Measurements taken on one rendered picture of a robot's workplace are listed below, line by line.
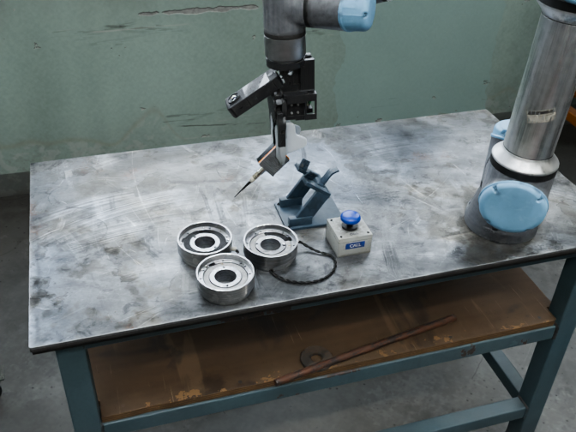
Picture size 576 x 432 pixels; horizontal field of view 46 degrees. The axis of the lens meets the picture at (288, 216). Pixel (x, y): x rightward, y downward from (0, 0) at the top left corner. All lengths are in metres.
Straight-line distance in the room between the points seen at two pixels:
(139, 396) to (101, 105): 1.68
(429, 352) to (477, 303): 0.20
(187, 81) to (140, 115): 0.24
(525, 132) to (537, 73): 0.10
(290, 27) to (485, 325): 0.82
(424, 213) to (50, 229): 0.78
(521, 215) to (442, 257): 0.20
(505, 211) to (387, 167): 0.45
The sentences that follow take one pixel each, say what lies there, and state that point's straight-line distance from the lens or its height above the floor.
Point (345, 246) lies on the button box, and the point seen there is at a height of 0.83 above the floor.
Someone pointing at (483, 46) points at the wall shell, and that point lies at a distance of 3.35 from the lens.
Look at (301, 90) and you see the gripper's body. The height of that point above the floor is 1.09.
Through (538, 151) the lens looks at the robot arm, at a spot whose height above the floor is 1.07.
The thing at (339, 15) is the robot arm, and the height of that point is 1.25.
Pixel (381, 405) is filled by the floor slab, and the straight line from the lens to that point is 2.12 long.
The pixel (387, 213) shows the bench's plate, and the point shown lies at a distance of 1.46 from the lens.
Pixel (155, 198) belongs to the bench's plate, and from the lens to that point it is 1.50.
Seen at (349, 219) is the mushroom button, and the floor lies 0.87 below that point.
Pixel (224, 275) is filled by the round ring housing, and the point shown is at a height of 0.81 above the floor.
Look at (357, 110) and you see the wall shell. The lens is 3.18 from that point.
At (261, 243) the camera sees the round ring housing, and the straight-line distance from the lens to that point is 1.32.
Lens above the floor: 1.63
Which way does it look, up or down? 36 degrees down
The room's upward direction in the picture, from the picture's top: 2 degrees clockwise
